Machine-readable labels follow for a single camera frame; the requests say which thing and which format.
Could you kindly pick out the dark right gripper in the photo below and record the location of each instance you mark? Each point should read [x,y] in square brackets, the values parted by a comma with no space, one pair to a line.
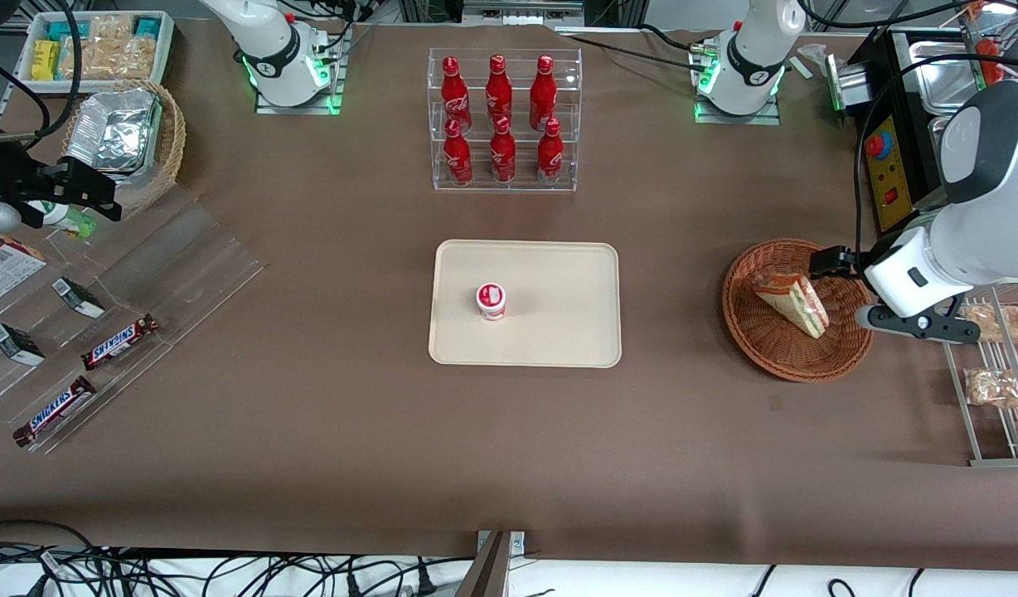
[18,178]

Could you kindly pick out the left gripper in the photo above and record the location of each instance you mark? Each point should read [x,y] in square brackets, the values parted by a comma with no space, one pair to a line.
[843,260]

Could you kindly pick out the triangle sandwich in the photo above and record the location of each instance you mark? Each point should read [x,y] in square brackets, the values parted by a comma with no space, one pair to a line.
[795,303]

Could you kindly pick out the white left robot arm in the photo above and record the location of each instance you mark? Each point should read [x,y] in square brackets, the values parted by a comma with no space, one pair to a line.
[990,215]

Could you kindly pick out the light wicker basket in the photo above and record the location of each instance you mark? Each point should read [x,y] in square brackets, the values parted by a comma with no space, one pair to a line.
[174,141]

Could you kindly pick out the round brown wicker basket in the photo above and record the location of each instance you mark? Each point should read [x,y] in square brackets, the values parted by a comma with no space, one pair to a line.
[774,348]

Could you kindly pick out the beige plastic tray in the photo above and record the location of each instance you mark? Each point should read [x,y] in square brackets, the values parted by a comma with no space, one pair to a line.
[542,332]

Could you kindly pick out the green drink bottle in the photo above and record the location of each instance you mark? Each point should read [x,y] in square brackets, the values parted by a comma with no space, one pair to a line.
[74,222]

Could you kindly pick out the silver foil container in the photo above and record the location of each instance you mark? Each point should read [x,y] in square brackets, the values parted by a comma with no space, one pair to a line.
[111,133]

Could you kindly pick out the black food warmer machine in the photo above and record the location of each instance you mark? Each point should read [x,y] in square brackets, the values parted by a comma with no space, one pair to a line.
[890,174]

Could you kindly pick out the small black white box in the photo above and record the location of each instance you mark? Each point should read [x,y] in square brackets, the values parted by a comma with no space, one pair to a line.
[16,345]
[78,298]

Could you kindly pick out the white box with barcode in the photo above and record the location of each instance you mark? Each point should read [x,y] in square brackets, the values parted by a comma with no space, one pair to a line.
[3,274]

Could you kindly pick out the clear acrylic display stand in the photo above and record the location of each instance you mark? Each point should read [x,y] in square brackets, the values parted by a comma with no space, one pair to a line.
[186,265]

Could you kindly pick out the clear bag of crackers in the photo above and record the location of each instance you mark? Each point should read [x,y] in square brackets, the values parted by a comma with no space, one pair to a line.
[111,58]

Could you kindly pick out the yellow snack pack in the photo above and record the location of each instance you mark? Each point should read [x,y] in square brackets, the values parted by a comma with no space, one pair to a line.
[46,60]

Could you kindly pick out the Snickers chocolate bar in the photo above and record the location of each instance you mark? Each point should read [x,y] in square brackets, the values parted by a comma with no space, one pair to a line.
[55,411]
[119,342]

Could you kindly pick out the teal snack pack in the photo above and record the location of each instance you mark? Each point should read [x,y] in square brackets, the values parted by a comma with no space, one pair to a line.
[61,31]
[147,27]

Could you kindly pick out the white plastic bin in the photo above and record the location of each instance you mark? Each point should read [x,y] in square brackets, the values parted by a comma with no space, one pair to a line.
[166,50]

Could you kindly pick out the silver metal box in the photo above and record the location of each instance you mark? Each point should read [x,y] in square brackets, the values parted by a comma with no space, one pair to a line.
[849,87]

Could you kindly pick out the clear plastic wrapper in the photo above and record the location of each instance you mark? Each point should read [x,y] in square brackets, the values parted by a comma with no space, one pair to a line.
[811,58]

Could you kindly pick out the red skewered candy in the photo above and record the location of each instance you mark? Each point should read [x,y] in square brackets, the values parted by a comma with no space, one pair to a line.
[987,62]

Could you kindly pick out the clear acrylic bottle rack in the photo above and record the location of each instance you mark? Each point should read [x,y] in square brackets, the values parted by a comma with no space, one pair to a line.
[575,178]

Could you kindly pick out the red cola bottle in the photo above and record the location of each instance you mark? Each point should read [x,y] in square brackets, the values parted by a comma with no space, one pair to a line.
[453,91]
[550,156]
[498,87]
[457,157]
[502,156]
[543,91]

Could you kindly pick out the white cup with red lid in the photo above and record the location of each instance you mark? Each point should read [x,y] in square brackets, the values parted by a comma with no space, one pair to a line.
[492,302]

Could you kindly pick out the aluminium frame rail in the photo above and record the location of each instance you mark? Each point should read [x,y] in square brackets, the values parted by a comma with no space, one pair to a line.
[521,10]

